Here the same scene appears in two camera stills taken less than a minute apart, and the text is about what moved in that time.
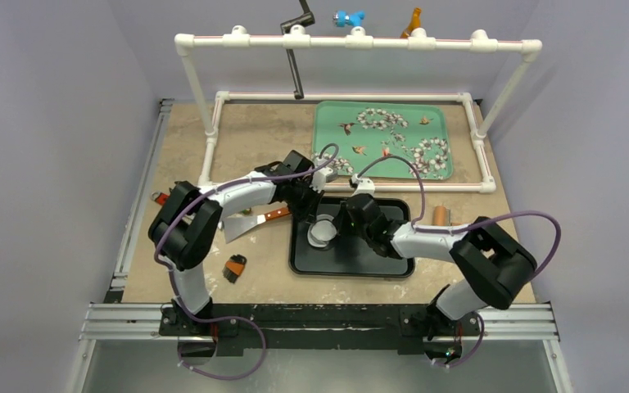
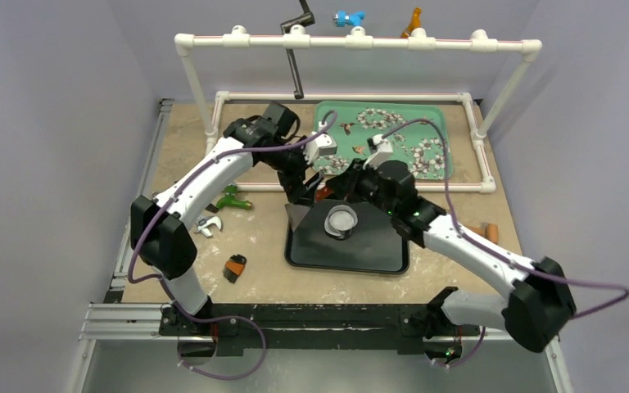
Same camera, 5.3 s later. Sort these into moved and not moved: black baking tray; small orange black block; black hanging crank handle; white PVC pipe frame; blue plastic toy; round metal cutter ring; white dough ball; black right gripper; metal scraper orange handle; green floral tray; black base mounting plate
Moved: round metal cutter ring; black right gripper; metal scraper orange handle; white dough ball
Not moved: green floral tray; black base mounting plate; white PVC pipe frame; blue plastic toy; small orange black block; black hanging crank handle; black baking tray
